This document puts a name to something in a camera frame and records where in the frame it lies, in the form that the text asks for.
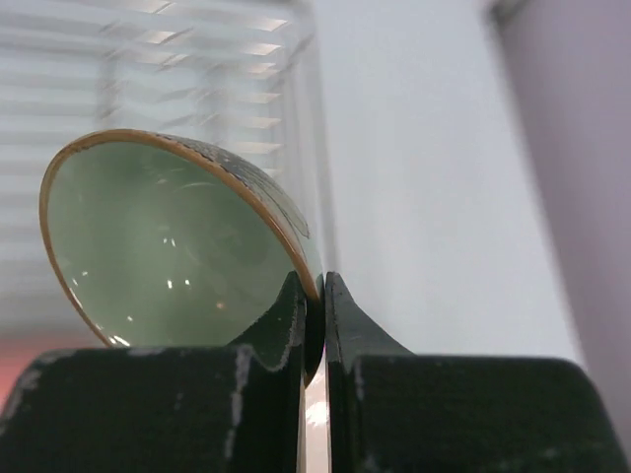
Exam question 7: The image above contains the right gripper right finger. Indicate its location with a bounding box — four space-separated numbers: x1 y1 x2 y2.
324 272 630 472

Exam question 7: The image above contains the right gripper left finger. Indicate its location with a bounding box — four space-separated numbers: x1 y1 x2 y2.
1 273 307 472

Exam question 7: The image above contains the green bowl brown rim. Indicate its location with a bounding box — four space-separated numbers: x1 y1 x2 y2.
38 129 323 379

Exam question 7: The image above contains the pink plastic cup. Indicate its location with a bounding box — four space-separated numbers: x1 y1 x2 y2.
0 335 65 405

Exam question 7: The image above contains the metal wire dish rack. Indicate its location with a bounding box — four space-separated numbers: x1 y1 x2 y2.
1 1 325 318

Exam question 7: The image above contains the large white grey-rimmed plate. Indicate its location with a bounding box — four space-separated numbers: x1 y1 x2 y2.
303 362 330 473

